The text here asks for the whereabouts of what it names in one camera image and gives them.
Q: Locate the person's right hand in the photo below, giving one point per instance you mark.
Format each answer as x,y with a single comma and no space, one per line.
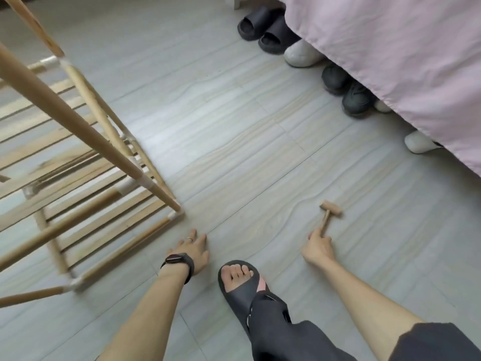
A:
319,250

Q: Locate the person's left hand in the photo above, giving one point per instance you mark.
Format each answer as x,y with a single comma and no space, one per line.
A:
192,253

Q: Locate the single white connector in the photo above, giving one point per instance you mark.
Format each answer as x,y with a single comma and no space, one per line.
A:
126,184
30,190
73,283
49,62
174,212

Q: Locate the person's right forearm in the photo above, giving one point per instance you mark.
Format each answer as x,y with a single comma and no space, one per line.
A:
361,304

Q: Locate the person's left forearm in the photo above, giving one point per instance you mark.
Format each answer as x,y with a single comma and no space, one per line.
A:
146,319

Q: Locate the person's black sandal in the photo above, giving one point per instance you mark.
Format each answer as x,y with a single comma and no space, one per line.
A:
240,293

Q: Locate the person's black shirt sleeve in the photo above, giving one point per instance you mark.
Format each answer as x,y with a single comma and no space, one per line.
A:
440,343

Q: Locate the black smartwatch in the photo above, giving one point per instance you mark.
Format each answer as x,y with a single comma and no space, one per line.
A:
177,263

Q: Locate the wooden mallet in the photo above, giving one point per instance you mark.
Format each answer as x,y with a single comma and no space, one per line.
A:
328,210

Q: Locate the white shoe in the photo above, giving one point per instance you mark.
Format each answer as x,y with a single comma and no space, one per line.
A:
304,54
422,142
382,106

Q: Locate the dark shoe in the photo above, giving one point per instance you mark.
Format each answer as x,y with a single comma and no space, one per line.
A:
358,99
335,79

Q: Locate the pink ruffled bed skirt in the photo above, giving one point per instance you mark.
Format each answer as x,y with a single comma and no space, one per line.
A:
398,64

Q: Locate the black slipper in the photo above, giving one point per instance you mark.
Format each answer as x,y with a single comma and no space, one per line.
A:
278,37
259,22

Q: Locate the white bed leg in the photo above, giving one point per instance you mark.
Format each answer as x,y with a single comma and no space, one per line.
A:
237,2

